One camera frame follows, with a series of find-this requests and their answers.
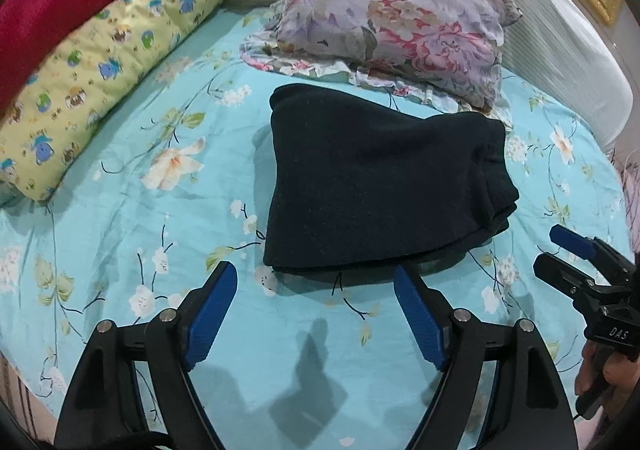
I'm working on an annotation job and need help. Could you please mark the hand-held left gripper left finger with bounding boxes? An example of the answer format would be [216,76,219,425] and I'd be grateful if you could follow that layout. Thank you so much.
[55,261,239,450]

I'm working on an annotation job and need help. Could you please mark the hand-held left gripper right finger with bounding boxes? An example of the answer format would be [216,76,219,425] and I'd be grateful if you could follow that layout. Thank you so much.
[393,265,579,450]

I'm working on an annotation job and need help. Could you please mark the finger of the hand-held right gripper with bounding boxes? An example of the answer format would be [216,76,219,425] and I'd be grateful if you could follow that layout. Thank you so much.
[532,253,609,315]
[549,224,637,281]

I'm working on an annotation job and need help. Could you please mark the black pants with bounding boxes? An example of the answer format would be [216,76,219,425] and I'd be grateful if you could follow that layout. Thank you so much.
[262,84,521,281]

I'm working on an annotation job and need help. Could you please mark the person's right hand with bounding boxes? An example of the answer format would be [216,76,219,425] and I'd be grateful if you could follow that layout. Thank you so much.
[574,343,637,414]

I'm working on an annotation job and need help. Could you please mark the pink cloth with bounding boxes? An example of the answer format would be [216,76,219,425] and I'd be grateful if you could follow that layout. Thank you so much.
[612,147,640,253]

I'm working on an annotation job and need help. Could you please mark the teal floral bed sheet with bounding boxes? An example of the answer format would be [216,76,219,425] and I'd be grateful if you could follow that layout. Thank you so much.
[0,4,637,450]

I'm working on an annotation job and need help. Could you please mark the white padded headboard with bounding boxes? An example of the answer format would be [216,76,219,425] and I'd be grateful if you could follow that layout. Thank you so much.
[222,0,640,153]

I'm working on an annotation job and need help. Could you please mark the yellow cartoon print pillow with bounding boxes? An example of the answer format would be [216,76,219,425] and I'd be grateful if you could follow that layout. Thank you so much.
[0,0,239,204]

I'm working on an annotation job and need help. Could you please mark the purple floral pillow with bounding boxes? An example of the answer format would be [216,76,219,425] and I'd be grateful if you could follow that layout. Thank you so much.
[240,0,524,114]

